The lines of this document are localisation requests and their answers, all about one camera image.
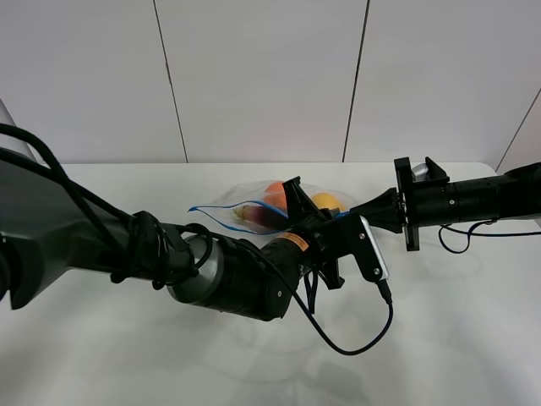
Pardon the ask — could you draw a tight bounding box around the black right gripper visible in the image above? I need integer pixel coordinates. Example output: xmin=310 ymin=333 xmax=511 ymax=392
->
xmin=349 ymin=157 xmax=450 ymax=251

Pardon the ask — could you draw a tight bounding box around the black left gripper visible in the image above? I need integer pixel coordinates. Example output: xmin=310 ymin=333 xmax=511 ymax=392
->
xmin=282 ymin=176 xmax=363 ymax=290

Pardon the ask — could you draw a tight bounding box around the clear zip bag blue zipper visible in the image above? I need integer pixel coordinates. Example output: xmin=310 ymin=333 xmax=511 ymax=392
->
xmin=189 ymin=180 xmax=358 ymax=235

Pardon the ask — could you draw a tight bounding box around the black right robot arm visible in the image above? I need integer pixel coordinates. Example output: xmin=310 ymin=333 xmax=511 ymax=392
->
xmin=349 ymin=157 xmax=540 ymax=251

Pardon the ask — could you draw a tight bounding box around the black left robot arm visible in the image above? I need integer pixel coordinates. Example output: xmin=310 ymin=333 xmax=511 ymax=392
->
xmin=1 ymin=124 xmax=365 ymax=321

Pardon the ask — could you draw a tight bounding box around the yellow lemon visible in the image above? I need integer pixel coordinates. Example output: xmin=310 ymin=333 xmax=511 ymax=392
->
xmin=312 ymin=192 xmax=346 ymax=212

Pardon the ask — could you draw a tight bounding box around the orange fruit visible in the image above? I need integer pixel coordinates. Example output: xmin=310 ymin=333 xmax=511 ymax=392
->
xmin=263 ymin=181 xmax=287 ymax=211

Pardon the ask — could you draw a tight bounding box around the purple eggplant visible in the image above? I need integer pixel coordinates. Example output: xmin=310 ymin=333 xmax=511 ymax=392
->
xmin=232 ymin=205 xmax=289 ymax=230

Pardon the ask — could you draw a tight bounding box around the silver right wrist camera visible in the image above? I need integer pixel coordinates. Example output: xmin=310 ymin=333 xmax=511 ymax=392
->
xmin=412 ymin=156 xmax=450 ymax=184

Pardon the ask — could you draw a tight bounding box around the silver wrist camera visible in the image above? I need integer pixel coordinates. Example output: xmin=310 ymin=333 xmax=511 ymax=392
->
xmin=353 ymin=216 xmax=390 ymax=283
xmin=412 ymin=156 xmax=450 ymax=184

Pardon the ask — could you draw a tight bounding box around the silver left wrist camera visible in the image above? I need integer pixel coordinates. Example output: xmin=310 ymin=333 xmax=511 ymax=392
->
xmin=353 ymin=216 xmax=390 ymax=283

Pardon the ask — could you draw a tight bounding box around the black left camera cable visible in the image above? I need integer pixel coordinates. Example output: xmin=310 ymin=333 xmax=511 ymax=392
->
xmin=261 ymin=253 xmax=395 ymax=356

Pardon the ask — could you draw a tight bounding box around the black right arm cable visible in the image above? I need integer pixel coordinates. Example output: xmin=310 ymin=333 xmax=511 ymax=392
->
xmin=437 ymin=217 xmax=541 ymax=255

